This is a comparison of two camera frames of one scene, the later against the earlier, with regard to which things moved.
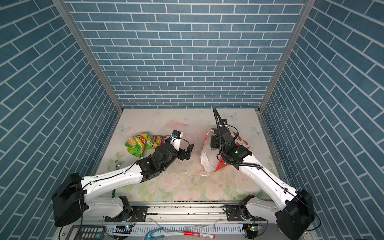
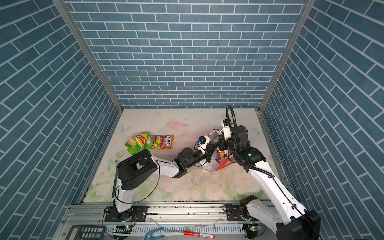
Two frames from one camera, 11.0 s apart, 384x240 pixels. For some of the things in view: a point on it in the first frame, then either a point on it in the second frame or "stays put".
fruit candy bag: [157, 140] stays put
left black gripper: [189, 149] to [211, 147]
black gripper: [176, 139] to [202, 142]
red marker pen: [188, 233] stays put
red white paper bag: [211, 158] stays put
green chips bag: [137, 144] stays put
